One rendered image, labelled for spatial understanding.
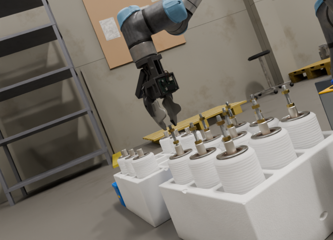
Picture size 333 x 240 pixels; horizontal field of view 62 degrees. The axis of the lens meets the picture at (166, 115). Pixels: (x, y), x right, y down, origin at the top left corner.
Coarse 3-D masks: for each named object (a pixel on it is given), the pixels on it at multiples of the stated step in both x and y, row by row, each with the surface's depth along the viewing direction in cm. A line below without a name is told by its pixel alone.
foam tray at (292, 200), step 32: (320, 160) 64; (192, 192) 69; (224, 192) 61; (256, 192) 55; (288, 192) 58; (320, 192) 62; (192, 224) 75; (224, 224) 61; (256, 224) 53; (288, 224) 57; (320, 224) 61
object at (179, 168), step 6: (186, 156) 79; (168, 162) 82; (174, 162) 80; (180, 162) 79; (186, 162) 79; (174, 168) 80; (180, 168) 79; (186, 168) 79; (174, 174) 81; (180, 174) 79; (186, 174) 79; (174, 180) 83; (180, 180) 80; (186, 180) 79; (192, 180) 79
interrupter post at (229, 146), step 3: (228, 141) 62; (231, 141) 62; (225, 144) 62; (228, 144) 61; (231, 144) 61; (225, 147) 62; (228, 147) 61; (231, 147) 61; (234, 147) 62; (228, 150) 62; (231, 150) 61; (234, 150) 62; (228, 153) 62; (231, 153) 62
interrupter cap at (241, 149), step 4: (236, 148) 64; (240, 148) 63; (244, 148) 61; (248, 148) 61; (220, 152) 65; (224, 152) 65; (236, 152) 62; (240, 152) 59; (216, 156) 63; (220, 156) 62; (224, 156) 61; (228, 156) 59; (232, 156) 59
